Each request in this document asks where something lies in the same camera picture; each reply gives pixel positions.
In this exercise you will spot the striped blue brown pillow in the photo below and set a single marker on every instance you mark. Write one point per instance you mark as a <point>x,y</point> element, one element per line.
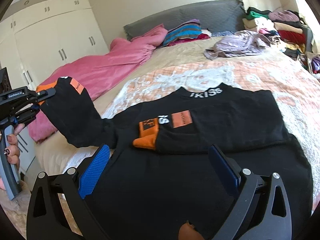
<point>190,29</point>

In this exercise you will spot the left hand painted nails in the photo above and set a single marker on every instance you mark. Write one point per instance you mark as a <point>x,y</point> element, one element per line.
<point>12,152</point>

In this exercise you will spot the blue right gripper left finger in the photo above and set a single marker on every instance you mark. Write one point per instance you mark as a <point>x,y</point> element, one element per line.
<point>91,169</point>

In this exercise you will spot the black sweater with orange cuffs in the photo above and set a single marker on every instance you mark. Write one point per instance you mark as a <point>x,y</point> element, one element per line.
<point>159,175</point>

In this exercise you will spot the white wardrobe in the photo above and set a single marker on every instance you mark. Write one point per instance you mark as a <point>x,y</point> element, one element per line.
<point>38,39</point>

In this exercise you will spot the peach white tufted blanket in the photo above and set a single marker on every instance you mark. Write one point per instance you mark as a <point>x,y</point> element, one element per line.
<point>295,90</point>

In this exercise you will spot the pile of folded clothes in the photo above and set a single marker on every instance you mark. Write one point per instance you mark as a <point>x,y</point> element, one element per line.
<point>294,35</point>

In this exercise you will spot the bag of clothes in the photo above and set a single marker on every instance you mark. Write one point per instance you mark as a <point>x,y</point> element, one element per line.
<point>311,62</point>

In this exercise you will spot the pink duvet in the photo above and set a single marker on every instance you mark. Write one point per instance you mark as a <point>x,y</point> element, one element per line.
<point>100,72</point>

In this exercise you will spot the beige bed sheet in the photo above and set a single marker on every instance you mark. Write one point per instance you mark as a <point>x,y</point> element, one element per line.
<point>152,80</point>

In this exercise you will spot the grey quilted headboard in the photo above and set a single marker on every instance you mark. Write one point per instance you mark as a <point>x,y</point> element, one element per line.
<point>216,16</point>

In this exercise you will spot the lilac crumpled garment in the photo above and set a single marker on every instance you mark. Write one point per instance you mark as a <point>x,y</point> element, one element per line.
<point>241,43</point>

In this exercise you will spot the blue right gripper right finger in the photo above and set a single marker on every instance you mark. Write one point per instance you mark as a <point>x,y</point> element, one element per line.
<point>226,172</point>

